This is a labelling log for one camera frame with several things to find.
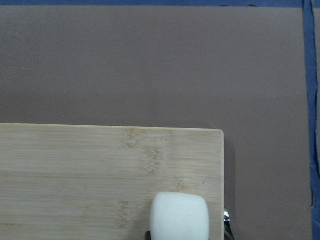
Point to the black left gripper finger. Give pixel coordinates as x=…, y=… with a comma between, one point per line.
x=148, y=235

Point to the white steamed bun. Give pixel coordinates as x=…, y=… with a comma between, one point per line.
x=179, y=216

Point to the bamboo cutting board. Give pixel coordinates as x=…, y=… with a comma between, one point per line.
x=82, y=182

